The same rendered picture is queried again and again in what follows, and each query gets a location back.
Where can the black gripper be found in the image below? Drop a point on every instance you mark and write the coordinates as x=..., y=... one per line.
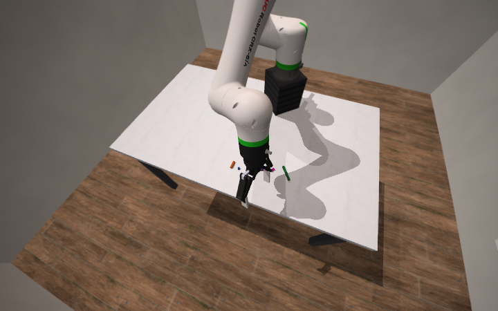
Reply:
x=246, y=181

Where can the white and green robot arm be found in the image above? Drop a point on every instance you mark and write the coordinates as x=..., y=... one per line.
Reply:
x=249, y=109

